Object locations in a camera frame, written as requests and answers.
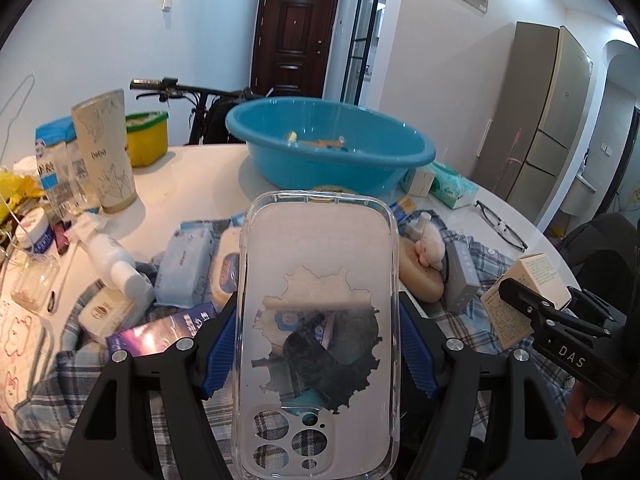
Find cream cardboard box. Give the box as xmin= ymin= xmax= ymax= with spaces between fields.
xmin=480 ymin=254 xmax=572 ymax=350

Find clear phone case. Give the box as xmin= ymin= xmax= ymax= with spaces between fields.
xmin=231 ymin=191 xmax=401 ymax=479

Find beige cutting board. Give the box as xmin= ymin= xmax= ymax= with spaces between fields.
xmin=209 ymin=226 xmax=242 ymax=311

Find right hand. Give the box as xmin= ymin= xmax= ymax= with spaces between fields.
xmin=564 ymin=382 xmax=639 ymax=464

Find grey rectangular box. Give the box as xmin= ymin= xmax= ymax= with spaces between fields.
xmin=444 ymin=240 xmax=480 ymax=313

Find black backpack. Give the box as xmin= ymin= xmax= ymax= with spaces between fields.
xmin=555 ymin=212 xmax=639 ymax=313

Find black eyeglasses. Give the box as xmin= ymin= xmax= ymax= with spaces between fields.
xmin=474 ymin=200 xmax=528 ymax=252

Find plaid shirt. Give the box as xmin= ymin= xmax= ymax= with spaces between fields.
xmin=15 ymin=210 xmax=575 ymax=479

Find beige round sponge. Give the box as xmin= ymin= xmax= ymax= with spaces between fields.
xmin=399 ymin=237 xmax=445 ymax=304

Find dark blue purple box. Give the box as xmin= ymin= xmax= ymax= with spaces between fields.
xmin=106 ymin=302 xmax=217 ymax=358

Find pink plush toy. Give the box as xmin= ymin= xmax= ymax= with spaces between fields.
xmin=414 ymin=222 xmax=446 ymax=271

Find white flat box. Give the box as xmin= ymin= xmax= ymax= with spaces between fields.
xmin=78 ymin=284 xmax=154 ymax=347

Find white small bottle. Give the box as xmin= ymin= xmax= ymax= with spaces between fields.
xmin=405 ymin=211 xmax=432 ymax=242

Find green tissue pack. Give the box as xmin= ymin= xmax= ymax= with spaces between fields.
xmin=430 ymin=162 xmax=478 ymax=210

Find gold refrigerator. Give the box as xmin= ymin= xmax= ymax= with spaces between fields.
xmin=472 ymin=22 xmax=592 ymax=223

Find small white box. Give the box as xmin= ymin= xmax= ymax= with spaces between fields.
xmin=400 ymin=164 xmax=435 ymax=197

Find clear plastic box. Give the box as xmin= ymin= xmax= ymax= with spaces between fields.
xmin=11 ymin=254 xmax=60 ymax=312

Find white spray bottle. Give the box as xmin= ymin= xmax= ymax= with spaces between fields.
xmin=68 ymin=212 xmax=145 ymax=299

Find blue wet wipes pack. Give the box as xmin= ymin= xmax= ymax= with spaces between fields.
xmin=154 ymin=223 xmax=215 ymax=309

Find white jar blue label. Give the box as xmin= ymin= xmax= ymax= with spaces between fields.
xmin=15 ymin=207 xmax=54 ymax=254

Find round beige tin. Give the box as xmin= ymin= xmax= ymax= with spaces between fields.
xmin=311 ymin=184 xmax=354 ymax=194

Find blue white bag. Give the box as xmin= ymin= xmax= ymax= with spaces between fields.
xmin=35 ymin=116 xmax=100 ymax=219

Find blue plastic basin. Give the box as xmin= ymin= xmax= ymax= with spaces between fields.
xmin=226 ymin=96 xmax=436 ymax=197

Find yellow container green lid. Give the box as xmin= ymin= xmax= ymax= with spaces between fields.
xmin=126 ymin=112 xmax=168 ymax=168

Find beige Debo tube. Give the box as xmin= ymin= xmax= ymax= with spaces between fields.
xmin=72 ymin=89 xmax=137 ymax=214

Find black bicycle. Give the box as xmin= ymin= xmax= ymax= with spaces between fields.
xmin=129 ymin=77 xmax=262 ymax=145

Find brown entrance door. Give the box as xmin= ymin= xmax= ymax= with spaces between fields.
xmin=250 ymin=0 xmax=338 ymax=98

